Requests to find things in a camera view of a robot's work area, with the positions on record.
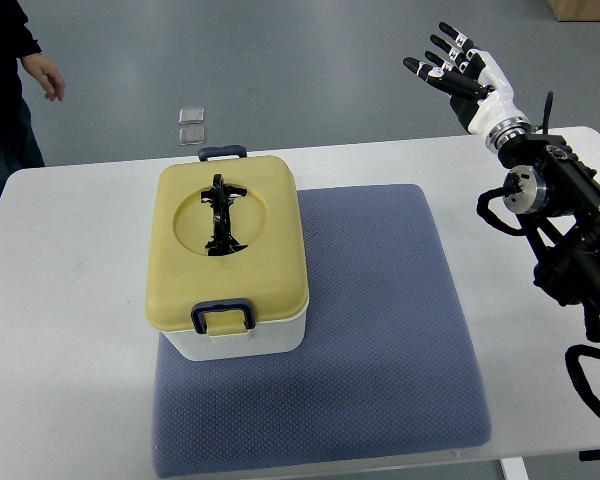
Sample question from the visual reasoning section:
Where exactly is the navy latch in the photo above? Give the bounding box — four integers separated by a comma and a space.
191, 298, 256, 336
197, 145, 248, 162

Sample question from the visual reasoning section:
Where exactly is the bystander dark clothing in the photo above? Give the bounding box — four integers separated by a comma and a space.
0, 1, 44, 197

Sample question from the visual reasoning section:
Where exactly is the navy front latch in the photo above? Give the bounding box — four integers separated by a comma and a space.
191, 298, 256, 336

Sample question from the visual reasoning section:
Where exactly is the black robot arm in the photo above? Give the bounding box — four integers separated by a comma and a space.
476, 97, 600, 343

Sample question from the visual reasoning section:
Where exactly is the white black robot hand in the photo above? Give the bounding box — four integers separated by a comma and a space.
403, 22, 532, 153

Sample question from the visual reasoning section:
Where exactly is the navy rear latch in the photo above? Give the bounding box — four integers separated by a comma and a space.
197, 145, 248, 162

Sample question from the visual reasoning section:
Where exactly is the blue grey cushion mat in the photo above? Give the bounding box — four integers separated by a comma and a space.
152, 184, 491, 478

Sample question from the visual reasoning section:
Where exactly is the wooden furniture corner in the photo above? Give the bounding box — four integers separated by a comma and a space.
547, 0, 600, 22

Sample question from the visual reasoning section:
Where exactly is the yellow storage box lid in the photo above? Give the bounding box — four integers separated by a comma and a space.
146, 155, 309, 332

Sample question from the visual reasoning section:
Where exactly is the white table leg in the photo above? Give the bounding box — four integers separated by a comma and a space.
499, 457, 529, 480

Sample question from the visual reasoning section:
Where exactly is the white storage box base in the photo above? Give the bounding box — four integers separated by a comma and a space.
162, 301, 309, 361

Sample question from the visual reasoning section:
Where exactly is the bystander bare hand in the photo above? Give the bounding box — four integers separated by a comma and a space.
20, 53, 66, 102

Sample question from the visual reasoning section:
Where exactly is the black cable loop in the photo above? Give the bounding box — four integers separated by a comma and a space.
564, 343, 600, 430

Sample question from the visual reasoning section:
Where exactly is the black lid handle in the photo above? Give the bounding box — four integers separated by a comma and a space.
200, 173, 248, 257

